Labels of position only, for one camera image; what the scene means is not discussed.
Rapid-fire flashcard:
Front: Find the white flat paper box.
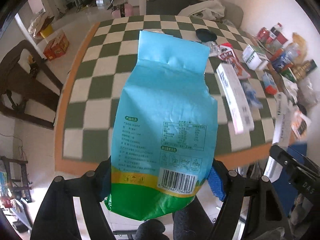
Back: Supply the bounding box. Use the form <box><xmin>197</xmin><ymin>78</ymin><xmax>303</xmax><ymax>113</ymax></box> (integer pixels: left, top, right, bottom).
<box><xmin>264</xmin><ymin>92</ymin><xmax>293</xmax><ymax>183</ymax></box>

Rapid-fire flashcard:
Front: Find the red white snack packet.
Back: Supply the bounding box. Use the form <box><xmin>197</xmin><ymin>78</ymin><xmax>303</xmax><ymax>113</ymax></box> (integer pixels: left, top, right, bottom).
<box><xmin>218</xmin><ymin>43</ymin><xmax>251</xmax><ymax>80</ymax></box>

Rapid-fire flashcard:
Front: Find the cola bottle red cap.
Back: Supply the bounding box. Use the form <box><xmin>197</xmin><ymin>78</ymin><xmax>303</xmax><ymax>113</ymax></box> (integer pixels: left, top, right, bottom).
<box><xmin>270</xmin><ymin>23</ymin><xmax>288</xmax><ymax>45</ymax></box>

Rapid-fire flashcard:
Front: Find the red cardboard box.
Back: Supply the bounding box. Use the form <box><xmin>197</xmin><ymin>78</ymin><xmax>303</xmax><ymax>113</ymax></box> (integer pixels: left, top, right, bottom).
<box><xmin>43</xmin><ymin>30</ymin><xmax>69</xmax><ymax>61</ymax></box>

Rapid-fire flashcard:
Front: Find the blue green snack bag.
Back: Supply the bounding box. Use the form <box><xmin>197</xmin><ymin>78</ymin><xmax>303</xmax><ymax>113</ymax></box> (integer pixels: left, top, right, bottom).
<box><xmin>105</xmin><ymin>31</ymin><xmax>218</xmax><ymax>220</ymax></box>

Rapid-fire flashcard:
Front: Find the green 999 medicine box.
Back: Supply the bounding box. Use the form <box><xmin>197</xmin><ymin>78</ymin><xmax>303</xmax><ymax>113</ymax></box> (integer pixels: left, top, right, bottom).
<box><xmin>280</xmin><ymin>68</ymin><xmax>297</xmax><ymax>83</ymax></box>

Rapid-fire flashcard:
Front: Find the green checkered table mat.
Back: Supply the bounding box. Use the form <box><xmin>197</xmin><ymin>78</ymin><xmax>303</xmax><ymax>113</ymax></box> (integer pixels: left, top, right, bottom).
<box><xmin>54</xmin><ymin>15</ymin><xmax>276</xmax><ymax>175</ymax></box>

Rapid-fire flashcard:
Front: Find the black round lid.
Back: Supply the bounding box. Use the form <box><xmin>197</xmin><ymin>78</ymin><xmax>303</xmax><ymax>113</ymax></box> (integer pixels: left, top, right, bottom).
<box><xmin>196</xmin><ymin>28</ymin><xmax>217</xmax><ymax>43</ymax></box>

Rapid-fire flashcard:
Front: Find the small milk carton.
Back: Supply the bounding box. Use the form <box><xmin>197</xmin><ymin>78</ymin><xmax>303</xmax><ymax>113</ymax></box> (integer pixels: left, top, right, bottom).
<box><xmin>261</xmin><ymin>72</ymin><xmax>278</xmax><ymax>95</ymax></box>

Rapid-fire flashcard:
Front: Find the white cloth pile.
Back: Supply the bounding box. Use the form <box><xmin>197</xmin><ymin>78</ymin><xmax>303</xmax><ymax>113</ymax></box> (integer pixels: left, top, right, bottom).
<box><xmin>178</xmin><ymin>0</ymin><xmax>225</xmax><ymax>21</ymax></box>

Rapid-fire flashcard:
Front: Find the silver pill blister pack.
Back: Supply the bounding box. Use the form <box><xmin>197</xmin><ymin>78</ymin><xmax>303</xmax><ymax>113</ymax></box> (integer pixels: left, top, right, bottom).
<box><xmin>206</xmin><ymin>41</ymin><xmax>221</xmax><ymax>57</ymax></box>

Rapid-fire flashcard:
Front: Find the crumpled blue plastic wrapper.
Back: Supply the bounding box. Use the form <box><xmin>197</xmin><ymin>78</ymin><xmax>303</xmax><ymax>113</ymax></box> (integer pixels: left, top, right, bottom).
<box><xmin>241</xmin><ymin>81</ymin><xmax>263</xmax><ymax>109</ymax></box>

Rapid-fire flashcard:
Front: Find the long white toothpaste box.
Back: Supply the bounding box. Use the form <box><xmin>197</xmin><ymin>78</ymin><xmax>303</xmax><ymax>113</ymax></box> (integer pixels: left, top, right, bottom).
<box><xmin>216</xmin><ymin>63</ymin><xmax>254</xmax><ymax>134</ymax></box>

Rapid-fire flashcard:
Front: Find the orange snack bag with pouch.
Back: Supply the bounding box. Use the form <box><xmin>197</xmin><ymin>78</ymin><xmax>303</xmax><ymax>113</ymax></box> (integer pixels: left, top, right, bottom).
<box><xmin>291</xmin><ymin>110</ymin><xmax>311</xmax><ymax>141</ymax></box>

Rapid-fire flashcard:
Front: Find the black folding bed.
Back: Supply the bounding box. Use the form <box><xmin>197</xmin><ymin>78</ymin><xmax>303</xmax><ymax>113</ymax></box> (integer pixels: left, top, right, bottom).
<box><xmin>146</xmin><ymin>0</ymin><xmax>207</xmax><ymax>16</ymax></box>

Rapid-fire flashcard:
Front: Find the pink suitcase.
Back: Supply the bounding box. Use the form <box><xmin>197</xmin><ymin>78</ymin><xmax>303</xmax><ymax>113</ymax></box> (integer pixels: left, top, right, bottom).
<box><xmin>111</xmin><ymin>3</ymin><xmax>133</xmax><ymax>18</ymax></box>

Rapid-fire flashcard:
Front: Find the gold jar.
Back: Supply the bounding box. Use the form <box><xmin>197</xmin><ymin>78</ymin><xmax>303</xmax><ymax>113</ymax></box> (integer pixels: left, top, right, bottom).
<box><xmin>292</xmin><ymin>60</ymin><xmax>317</xmax><ymax>81</ymax></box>

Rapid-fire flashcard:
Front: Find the crumpled white tissue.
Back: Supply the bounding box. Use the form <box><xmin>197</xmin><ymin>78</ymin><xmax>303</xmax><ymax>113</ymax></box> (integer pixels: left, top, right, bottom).
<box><xmin>282</xmin><ymin>77</ymin><xmax>298</xmax><ymax>105</ymax></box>

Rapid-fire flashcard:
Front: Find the white green carton box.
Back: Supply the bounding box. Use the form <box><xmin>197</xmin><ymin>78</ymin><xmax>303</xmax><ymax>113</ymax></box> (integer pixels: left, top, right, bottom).
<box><xmin>242</xmin><ymin>44</ymin><xmax>269</xmax><ymax>70</ymax></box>

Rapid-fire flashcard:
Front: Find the dark wooden chair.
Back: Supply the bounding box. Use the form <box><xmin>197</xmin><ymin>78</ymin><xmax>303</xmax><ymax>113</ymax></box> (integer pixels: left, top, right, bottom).
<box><xmin>0</xmin><ymin>39</ymin><xmax>64</xmax><ymax>131</ymax></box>

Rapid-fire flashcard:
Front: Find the red soda can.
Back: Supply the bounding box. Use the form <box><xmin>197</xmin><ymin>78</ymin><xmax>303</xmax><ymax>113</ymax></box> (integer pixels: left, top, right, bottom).
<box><xmin>257</xmin><ymin>27</ymin><xmax>270</xmax><ymax>43</ymax></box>

